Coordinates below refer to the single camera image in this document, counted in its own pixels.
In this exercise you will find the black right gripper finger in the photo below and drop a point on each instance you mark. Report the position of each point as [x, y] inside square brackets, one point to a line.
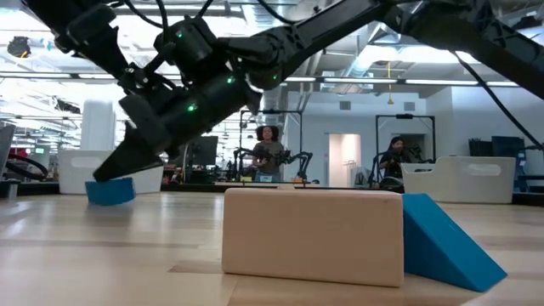
[140, 144]

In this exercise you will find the long blue block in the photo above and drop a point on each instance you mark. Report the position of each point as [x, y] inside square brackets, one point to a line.
[110, 193]

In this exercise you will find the blue wedge block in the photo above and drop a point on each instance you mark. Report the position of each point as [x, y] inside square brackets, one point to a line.
[438, 251]

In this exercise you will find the black background robot arm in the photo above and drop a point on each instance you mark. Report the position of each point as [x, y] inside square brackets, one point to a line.
[242, 159]
[304, 161]

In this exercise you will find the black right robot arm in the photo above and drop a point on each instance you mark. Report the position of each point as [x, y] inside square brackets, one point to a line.
[340, 21]

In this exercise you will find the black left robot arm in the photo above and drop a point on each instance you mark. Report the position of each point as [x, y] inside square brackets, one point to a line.
[85, 42]

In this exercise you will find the black monitor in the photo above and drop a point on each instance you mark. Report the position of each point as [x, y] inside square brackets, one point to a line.
[206, 151]

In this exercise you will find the white pillar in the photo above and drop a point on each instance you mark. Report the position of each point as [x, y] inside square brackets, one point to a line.
[98, 125]

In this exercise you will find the standing person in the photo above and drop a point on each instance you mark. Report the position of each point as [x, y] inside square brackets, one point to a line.
[268, 155]

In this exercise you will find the white plastic bin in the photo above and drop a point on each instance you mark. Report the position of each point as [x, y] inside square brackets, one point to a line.
[70, 174]

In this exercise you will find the grey slanted panel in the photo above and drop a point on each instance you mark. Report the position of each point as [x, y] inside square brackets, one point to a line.
[5, 144]

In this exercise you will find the small grey cylinder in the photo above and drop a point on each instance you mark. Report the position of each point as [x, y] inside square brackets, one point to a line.
[13, 191]

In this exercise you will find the large plain wooden block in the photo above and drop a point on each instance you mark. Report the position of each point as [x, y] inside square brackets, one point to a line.
[312, 238]

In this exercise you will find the seated person at robot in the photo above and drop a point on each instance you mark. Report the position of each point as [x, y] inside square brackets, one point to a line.
[395, 159]

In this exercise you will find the clear plastic bin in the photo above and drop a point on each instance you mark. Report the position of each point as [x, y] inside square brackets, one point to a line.
[463, 183]

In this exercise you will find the dark storage cabinets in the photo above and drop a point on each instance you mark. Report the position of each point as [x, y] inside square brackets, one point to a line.
[506, 146]

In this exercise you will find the black table frame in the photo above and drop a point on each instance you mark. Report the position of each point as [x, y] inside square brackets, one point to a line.
[191, 187]

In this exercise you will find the silver round ceiling duct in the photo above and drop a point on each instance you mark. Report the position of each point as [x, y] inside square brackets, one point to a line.
[274, 100]

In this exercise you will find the black background rig frame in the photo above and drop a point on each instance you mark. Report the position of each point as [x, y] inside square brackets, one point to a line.
[404, 116]
[289, 112]

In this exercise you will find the ceiling light rail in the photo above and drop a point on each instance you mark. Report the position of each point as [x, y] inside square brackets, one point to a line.
[361, 81]

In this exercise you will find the silver slanted ceiling duct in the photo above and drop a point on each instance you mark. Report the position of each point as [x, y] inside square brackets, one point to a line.
[361, 55]

